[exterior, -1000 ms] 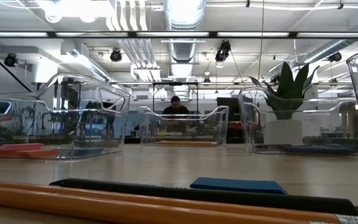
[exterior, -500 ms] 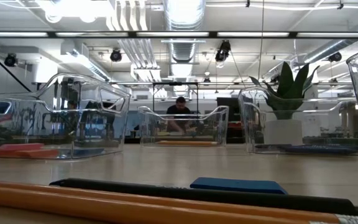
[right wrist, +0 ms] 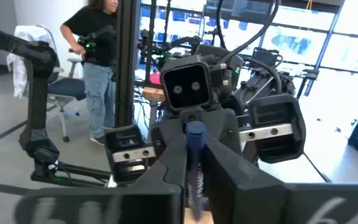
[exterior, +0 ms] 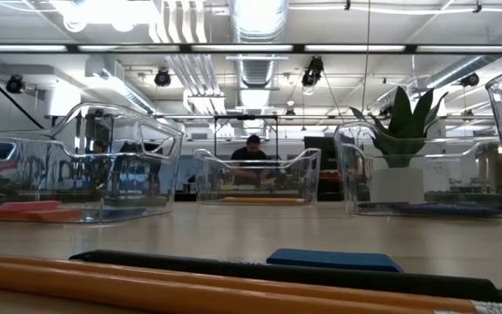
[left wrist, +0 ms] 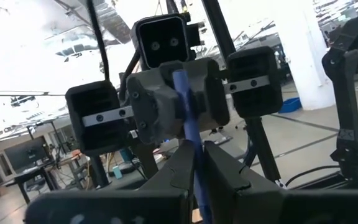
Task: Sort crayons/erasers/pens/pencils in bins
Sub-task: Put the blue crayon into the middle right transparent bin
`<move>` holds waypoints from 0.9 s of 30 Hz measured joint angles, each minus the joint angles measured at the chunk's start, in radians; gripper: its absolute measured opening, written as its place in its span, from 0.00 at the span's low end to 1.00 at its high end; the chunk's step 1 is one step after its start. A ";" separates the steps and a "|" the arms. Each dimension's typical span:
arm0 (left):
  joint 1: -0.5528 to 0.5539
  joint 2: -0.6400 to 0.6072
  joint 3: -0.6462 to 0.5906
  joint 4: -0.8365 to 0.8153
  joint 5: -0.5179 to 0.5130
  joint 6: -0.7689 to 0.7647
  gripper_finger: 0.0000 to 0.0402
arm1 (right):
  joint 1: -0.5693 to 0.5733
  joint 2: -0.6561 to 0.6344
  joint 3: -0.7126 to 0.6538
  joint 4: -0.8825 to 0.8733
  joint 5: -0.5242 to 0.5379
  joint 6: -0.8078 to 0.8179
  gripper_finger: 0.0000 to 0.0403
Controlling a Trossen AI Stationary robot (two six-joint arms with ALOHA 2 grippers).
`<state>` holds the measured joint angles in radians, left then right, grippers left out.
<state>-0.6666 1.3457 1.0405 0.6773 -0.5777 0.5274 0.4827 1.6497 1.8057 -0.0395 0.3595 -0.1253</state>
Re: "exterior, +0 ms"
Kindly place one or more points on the blue crayon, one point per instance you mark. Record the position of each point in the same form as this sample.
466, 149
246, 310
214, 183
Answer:
451, 210

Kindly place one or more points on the small clear plastic bin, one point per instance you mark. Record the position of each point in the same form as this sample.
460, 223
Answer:
255, 183

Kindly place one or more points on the black ceiling beam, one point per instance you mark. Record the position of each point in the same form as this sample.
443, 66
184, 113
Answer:
185, 49

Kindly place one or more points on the silver ventilation duct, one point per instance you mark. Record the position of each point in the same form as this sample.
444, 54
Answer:
257, 43

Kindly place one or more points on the blue eraser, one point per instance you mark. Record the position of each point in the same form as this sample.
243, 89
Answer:
334, 261
124, 213

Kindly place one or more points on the snake plant in white pot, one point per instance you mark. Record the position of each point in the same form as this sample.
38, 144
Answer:
403, 126

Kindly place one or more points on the distant black frame rig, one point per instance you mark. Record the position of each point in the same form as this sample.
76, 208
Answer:
246, 117

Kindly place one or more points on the black pen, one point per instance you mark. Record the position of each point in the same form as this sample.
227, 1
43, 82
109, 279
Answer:
233, 269

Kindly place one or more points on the black ceiling spotlight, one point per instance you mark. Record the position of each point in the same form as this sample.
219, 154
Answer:
313, 70
162, 77
469, 79
15, 83

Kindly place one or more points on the person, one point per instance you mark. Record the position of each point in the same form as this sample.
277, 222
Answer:
251, 154

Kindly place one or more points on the pink eraser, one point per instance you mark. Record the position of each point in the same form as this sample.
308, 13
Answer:
29, 206
50, 216

